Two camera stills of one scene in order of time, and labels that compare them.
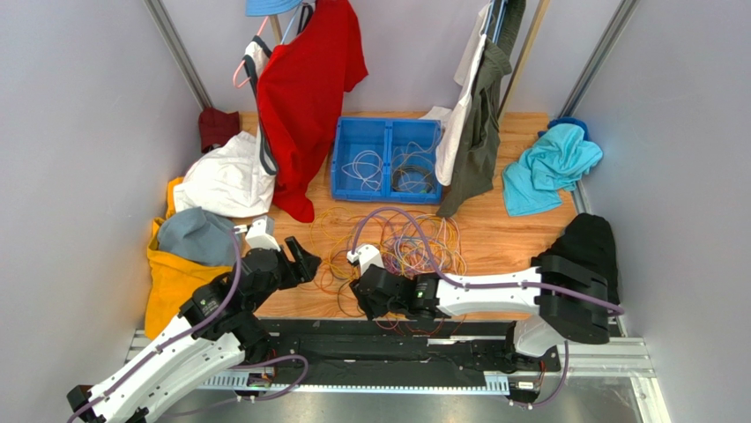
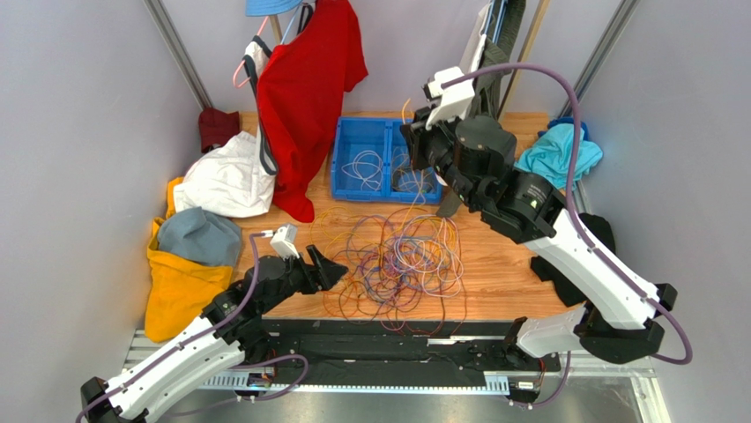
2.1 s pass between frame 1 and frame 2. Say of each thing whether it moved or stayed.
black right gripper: moved
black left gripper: moved
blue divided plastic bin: stayed
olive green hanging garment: stayed
